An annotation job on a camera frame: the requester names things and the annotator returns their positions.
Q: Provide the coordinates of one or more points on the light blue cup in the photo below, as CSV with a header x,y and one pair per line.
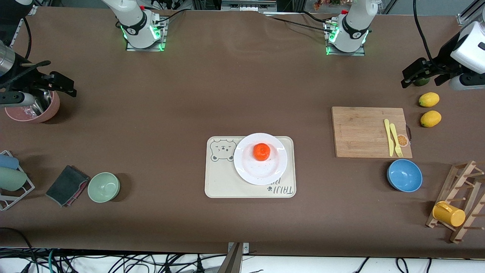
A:
x,y
7,162

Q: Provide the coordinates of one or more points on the yellow plastic knife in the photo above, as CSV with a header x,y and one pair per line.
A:
x,y
389,140

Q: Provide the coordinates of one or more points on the pale green cup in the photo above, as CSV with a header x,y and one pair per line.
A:
x,y
11,179

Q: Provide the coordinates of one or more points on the green avocado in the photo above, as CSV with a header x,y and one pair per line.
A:
x,y
422,82

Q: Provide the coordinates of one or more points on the yellow plastic fork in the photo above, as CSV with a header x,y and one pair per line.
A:
x,y
396,142

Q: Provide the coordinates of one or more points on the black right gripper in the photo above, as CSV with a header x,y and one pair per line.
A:
x,y
31,79

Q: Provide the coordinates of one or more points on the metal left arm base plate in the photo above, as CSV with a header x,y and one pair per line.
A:
x,y
346,54

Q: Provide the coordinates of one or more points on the metal scoop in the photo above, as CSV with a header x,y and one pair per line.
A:
x,y
42,106

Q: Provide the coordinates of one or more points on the yellow lemon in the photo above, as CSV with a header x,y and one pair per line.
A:
x,y
429,99
431,118

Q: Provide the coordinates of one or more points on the pink bowl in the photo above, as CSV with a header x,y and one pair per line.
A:
x,y
47,113

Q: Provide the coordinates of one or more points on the yellow mug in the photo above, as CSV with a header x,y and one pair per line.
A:
x,y
449,215

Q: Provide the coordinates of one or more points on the wooden cutting board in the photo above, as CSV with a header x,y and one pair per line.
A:
x,y
363,132

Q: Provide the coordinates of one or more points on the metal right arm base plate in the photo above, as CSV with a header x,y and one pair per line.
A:
x,y
144,49

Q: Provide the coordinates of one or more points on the blue bowl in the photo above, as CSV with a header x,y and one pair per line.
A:
x,y
404,175

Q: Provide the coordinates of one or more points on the dark camera pole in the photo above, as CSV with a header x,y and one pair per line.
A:
x,y
232,261

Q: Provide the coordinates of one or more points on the orange fruit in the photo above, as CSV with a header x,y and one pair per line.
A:
x,y
262,152

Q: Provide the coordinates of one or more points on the clear ice cubes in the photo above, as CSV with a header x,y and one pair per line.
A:
x,y
26,112

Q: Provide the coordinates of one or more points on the aluminium frame profile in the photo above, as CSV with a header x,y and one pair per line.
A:
x,y
468,13

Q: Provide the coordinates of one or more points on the wooden peg rack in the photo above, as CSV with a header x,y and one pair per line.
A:
x,y
464,178

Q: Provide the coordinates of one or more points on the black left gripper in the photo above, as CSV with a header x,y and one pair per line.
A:
x,y
441,61

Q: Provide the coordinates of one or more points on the metal table edge bracket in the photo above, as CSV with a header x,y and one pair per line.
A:
x,y
245,248

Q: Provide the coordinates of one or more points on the dark grey folded cloth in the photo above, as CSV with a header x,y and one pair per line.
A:
x,y
64,185

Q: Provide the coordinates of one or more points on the grey equipment box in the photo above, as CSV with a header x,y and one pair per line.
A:
x,y
248,4

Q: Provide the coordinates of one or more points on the light green bowl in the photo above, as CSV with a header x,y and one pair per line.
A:
x,y
104,187

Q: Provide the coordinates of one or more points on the beige bear print tray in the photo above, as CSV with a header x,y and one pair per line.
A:
x,y
223,178

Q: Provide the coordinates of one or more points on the metal corner bracket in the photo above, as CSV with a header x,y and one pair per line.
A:
x,y
32,10

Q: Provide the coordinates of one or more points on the white round plate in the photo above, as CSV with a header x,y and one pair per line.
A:
x,y
261,170

